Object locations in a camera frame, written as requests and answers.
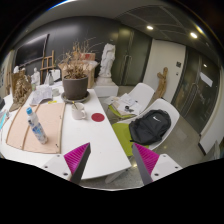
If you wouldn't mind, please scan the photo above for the small white figurine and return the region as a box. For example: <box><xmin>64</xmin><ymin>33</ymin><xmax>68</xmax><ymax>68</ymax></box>
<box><xmin>30</xmin><ymin>67</ymin><xmax>41</xmax><ymax>86</ymax></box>
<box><xmin>44</xmin><ymin>71</ymin><xmax>56</xmax><ymax>86</ymax></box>

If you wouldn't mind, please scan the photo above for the white chair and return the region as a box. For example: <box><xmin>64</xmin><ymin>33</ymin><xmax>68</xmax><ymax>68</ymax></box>
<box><xmin>116</xmin><ymin>98</ymin><xmax>181</xmax><ymax>151</ymax></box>
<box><xmin>106</xmin><ymin>82</ymin><xmax>156</xmax><ymax>119</ymax></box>

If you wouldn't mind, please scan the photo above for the printed paper sheet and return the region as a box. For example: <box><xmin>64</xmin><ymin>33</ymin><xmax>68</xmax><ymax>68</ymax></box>
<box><xmin>29</xmin><ymin>85</ymin><xmax>54</xmax><ymax>106</ymax></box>

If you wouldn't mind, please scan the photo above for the dark double door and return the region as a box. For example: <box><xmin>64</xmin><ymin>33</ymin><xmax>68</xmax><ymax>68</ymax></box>
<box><xmin>111</xmin><ymin>26</ymin><xmax>153</xmax><ymax>86</ymax></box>

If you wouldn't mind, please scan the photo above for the white bottle with blue cap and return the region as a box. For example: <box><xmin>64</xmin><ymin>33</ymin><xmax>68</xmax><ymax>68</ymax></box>
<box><xmin>25</xmin><ymin>106</ymin><xmax>49</xmax><ymax>145</ymax></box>

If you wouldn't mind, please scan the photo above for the small white cup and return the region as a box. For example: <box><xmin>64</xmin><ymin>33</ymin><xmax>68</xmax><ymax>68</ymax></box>
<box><xmin>51</xmin><ymin>87</ymin><xmax>61</xmax><ymax>98</ymax></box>

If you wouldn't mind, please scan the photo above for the white mug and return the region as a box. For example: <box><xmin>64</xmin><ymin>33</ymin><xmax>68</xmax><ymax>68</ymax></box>
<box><xmin>70</xmin><ymin>101</ymin><xmax>88</xmax><ymax>121</ymax></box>

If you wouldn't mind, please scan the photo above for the stack of papers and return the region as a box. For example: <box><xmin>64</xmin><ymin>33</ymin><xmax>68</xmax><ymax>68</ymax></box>
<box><xmin>103</xmin><ymin>93</ymin><xmax>143</xmax><ymax>118</ymax></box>

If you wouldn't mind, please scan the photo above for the black backpack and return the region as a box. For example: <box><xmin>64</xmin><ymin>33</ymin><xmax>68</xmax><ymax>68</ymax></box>
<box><xmin>128</xmin><ymin>109</ymin><xmax>172</xmax><ymax>146</ymax></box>

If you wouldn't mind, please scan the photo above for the grey plant saucer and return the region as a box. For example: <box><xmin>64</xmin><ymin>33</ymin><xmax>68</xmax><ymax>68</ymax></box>
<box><xmin>60</xmin><ymin>90</ymin><xmax>91</xmax><ymax>104</ymax></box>

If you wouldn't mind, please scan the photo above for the flat round red coaster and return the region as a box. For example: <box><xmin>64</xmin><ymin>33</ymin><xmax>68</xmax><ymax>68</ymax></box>
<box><xmin>90</xmin><ymin>112</ymin><xmax>106</xmax><ymax>123</ymax></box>

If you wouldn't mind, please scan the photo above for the black wall screen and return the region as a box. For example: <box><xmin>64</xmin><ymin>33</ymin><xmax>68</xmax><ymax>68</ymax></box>
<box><xmin>14</xmin><ymin>33</ymin><xmax>49</xmax><ymax>66</ymax></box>

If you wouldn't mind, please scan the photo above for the wooden easel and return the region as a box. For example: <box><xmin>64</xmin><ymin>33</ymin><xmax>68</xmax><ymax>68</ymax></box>
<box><xmin>39</xmin><ymin>49</ymin><xmax>56</xmax><ymax>84</ymax></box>

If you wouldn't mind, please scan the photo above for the dry plant in grey pot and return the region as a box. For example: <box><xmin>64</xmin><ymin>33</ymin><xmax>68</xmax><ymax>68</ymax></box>
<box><xmin>58</xmin><ymin>38</ymin><xmax>101</xmax><ymax>101</ymax></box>

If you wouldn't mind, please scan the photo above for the white stone statue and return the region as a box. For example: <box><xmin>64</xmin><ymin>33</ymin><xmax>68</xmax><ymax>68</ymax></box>
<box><xmin>98</xmin><ymin>42</ymin><xmax>117</xmax><ymax>79</ymax></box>

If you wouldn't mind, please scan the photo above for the white pedestal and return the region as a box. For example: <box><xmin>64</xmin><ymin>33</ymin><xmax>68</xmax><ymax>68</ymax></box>
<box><xmin>92</xmin><ymin>75</ymin><xmax>120</xmax><ymax>98</ymax></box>

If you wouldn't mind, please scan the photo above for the green seat cushion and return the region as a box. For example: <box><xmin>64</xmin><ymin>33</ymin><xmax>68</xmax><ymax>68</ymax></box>
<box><xmin>111</xmin><ymin>122</ymin><xmax>149</xmax><ymax>158</ymax></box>
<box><xmin>108</xmin><ymin>104</ymin><xmax>136</xmax><ymax>120</ymax></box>

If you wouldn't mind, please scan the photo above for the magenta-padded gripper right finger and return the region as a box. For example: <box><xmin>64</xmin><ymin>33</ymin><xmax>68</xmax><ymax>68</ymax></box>
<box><xmin>131</xmin><ymin>142</ymin><xmax>184</xmax><ymax>186</ymax></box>

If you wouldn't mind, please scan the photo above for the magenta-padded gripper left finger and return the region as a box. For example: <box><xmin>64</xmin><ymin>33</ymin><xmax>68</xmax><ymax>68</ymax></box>
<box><xmin>41</xmin><ymin>142</ymin><xmax>92</xmax><ymax>185</ymax></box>

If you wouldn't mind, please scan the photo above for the brown wooden carving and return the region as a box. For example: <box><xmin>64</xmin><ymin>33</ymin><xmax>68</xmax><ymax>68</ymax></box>
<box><xmin>8</xmin><ymin>71</ymin><xmax>33</xmax><ymax>113</ymax></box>

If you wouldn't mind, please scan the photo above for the wooden figure sculpture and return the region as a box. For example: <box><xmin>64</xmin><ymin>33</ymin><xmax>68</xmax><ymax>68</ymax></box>
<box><xmin>153</xmin><ymin>66</ymin><xmax>169</xmax><ymax>100</ymax></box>

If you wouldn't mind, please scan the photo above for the light wooden panel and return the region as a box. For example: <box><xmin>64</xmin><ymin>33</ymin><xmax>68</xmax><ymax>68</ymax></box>
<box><xmin>5</xmin><ymin>101</ymin><xmax>67</xmax><ymax>155</ymax></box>

